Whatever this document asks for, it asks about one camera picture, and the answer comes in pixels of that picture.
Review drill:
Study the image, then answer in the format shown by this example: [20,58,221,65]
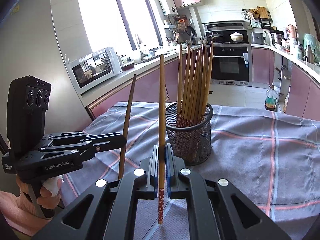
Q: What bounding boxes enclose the black built-in oven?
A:
[211,43,253,87]

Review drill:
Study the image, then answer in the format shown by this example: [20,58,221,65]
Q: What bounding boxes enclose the white water heater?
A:
[159,0,178,16]

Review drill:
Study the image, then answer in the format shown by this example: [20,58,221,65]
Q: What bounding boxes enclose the bamboo chopstick in holder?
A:
[201,41,214,117]
[176,45,183,127]

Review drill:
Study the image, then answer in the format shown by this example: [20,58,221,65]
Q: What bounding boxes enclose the white ceramic pot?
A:
[229,31,244,41]

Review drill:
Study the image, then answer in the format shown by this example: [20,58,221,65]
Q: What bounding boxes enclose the left hand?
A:
[16,175,62,215]

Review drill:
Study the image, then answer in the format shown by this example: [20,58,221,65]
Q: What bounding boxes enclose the bamboo chopstick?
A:
[201,41,214,117]
[181,45,190,120]
[176,45,183,127]
[118,74,137,179]
[190,47,203,125]
[158,54,165,225]

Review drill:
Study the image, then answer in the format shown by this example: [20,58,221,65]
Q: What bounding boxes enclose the white microwave oven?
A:
[66,47,122,95]

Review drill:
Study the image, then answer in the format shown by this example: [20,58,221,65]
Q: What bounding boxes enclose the oil bottle on floor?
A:
[264,85,278,111]

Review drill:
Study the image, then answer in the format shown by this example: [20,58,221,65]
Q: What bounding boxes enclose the pink forearm sleeve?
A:
[1,191,50,239]

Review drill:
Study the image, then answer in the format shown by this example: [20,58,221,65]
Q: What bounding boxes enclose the plaid grey tablecloth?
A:
[61,102,319,239]

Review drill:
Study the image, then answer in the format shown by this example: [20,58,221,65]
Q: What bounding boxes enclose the black camera box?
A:
[7,75,52,154]

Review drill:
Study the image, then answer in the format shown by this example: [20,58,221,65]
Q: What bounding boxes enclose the black mesh utensil holder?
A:
[165,103,213,166]

